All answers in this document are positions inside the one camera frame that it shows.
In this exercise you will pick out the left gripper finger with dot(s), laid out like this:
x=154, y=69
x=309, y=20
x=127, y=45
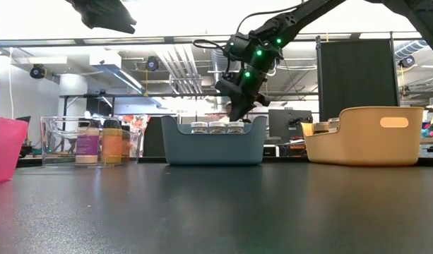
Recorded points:
x=103, y=16

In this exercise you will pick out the white-lid bagel seasoning jar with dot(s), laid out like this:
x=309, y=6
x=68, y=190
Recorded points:
x=199, y=126
x=235, y=126
x=217, y=126

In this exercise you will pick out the green-label oregano spice jar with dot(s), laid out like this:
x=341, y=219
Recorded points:
x=126, y=148

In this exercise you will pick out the black-lid yellow-orange spice jar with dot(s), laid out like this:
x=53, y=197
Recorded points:
x=112, y=148

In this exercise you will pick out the black-lid purple-label spice jar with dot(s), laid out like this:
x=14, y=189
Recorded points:
x=87, y=148

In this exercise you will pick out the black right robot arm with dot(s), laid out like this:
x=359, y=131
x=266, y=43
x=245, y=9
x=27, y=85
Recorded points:
x=308, y=14

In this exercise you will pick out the dark computer monitor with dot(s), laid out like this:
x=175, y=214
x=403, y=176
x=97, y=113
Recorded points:
x=290, y=123

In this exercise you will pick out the blue plastic bin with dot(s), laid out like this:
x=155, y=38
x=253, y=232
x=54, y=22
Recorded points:
x=212, y=148

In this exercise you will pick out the round black ceiling fixture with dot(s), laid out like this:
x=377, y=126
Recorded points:
x=152, y=63
x=37, y=71
x=407, y=62

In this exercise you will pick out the long dark background beam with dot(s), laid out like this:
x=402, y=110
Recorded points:
x=131, y=95

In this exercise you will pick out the black rectangular panel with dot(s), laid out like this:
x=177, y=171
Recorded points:
x=154, y=141

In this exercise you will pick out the black partition screen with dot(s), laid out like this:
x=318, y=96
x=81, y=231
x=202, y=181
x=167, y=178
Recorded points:
x=357, y=77

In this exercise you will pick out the floral patterned cloth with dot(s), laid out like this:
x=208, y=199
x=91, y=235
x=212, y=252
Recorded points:
x=138, y=123

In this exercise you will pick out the yellow plastic bin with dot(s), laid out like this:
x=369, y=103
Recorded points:
x=361, y=148

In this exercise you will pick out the clear plastic bin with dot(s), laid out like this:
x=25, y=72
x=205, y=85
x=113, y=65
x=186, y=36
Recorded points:
x=57, y=141

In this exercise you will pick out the pink plastic bin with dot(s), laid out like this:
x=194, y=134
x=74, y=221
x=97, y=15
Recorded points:
x=6, y=151

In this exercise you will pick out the colourful cloth pile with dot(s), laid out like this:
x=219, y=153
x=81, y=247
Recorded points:
x=431, y=128

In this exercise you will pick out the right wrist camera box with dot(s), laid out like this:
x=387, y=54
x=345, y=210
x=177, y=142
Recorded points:
x=225, y=84

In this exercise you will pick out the dark horizontal frame bar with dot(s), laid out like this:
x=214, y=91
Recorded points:
x=166, y=39

